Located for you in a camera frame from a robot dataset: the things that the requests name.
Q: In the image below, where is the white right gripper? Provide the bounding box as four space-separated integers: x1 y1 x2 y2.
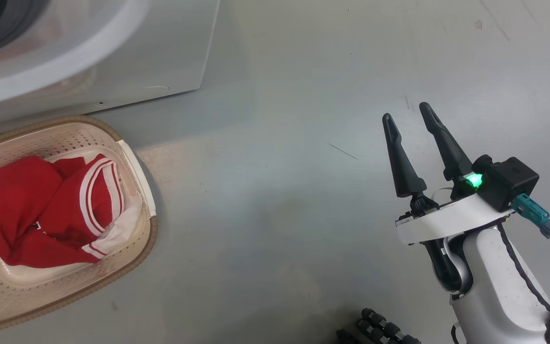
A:
382 102 514 247

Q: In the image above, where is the red garment with white stripes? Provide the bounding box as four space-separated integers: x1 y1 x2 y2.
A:
0 154 125 268

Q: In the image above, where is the white washing machine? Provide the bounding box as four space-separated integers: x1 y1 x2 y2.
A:
0 0 221 141

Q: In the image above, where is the right teal plug black cable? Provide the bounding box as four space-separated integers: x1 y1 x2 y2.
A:
511 193 550 254

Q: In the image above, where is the black ribbed cable conduit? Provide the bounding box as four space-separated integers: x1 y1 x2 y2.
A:
336 319 390 344
361 308 421 344

